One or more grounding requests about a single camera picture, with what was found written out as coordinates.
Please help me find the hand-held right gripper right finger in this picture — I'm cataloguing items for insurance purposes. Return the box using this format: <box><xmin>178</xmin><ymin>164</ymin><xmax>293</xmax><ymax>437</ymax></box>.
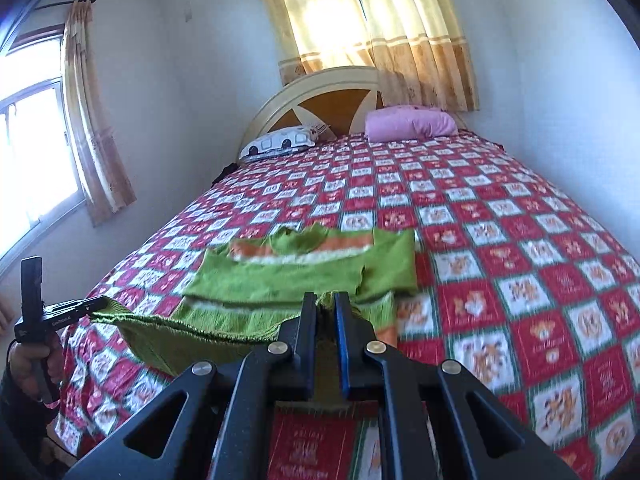
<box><xmin>334</xmin><ymin>291</ymin><xmax>581</xmax><ymax>480</ymax></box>

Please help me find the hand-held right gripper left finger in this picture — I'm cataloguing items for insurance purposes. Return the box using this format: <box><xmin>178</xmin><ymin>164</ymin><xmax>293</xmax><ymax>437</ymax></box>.
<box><xmin>65</xmin><ymin>292</ymin><xmax>318</xmax><ymax>480</ymax></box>

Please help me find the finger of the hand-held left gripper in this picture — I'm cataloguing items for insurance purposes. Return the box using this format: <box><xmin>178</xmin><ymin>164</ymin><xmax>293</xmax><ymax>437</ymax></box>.
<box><xmin>44</xmin><ymin>296</ymin><xmax>110</xmax><ymax>319</ymax></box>

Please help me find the green striped knit sweater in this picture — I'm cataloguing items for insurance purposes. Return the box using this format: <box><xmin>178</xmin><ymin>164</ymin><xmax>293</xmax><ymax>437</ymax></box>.
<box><xmin>92</xmin><ymin>225</ymin><xmax>418</xmax><ymax>376</ymax></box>

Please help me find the person's left forearm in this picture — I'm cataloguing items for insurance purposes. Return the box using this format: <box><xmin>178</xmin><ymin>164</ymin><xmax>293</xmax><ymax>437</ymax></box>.
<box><xmin>0</xmin><ymin>360</ymin><xmax>76</xmax><ymax>480</ymax></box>

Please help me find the person's left hand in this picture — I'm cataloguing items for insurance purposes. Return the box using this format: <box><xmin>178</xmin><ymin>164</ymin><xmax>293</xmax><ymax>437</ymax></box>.
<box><xmin>7</xmin><ymin>332</ymin><xmax>66</xmax><ymax>401</ymax></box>

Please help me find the sliding side window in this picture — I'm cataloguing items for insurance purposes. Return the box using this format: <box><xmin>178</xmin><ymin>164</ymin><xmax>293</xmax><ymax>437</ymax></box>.
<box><xmin>0</xmin><ymin>25</ymin><xmax>86</xmax><ymax>281</ymax></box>

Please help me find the yellow patterned side curtain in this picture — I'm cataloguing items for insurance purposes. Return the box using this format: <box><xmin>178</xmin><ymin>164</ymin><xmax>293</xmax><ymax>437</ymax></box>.
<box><xmin>62</xmin><ymin>0</ymin><xmax>137</xmax><ymax>228</ymax></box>

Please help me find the red checkered printed bedspread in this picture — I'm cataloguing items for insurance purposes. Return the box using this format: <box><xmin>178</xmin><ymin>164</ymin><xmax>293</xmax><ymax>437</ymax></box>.
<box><xmin>55</xmin><ymin>130</ymin><xmax>640</xmax><ymax>480</ymax></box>

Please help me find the white patterned pillow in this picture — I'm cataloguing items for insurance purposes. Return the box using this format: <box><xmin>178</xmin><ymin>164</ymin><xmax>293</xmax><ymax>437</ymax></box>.
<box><xmin>239</xmin><ymin>125</ymin><xmax>326</xmax><ymax>163</ymax></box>

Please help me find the pink pillow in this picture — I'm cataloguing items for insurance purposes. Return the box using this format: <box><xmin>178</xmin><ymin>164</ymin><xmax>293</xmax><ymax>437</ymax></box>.
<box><xmin>364</xmin><ymin>105</ymin><xmax>457</xmax><ymax>142</ymax></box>

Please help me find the cream and brown headboard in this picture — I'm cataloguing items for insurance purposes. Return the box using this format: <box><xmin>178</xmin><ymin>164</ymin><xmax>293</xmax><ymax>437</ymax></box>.
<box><xmin>242</xmin><ymin>66</ymin><xmax>468</xmax><ymax>156</ymax></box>

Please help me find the dark side curtain rod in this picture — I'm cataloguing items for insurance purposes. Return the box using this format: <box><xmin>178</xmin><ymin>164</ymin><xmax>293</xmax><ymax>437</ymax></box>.
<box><xmin>37</xmin><ymin>0</ymin><xmax>96</xmax><ymax>11</ymax></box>

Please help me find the yellow patterned window curtain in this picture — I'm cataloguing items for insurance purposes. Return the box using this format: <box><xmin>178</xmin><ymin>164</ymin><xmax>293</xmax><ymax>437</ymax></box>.
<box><xmin>252</xmin><ymin>0</ymin><xmax>381</xmax><ymax>86</ymax></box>
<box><xmin>325</xmin><ymin>0</ymin><xmax>481</xmax><ymax>113</ymax></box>

